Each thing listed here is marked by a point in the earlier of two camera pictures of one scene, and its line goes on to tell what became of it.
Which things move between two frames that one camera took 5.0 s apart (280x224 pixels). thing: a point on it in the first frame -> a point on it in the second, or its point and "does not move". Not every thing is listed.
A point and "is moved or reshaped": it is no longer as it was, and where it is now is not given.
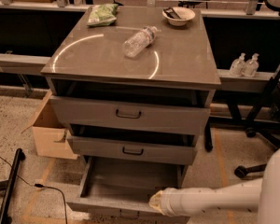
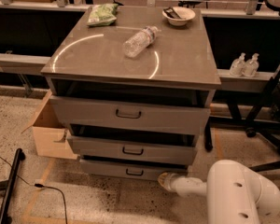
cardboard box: (49, 133) does not move
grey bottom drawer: (118, 190) is moved or reshaped
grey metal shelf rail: (16, 63) does not move
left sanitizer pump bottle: (236, 65) does not move
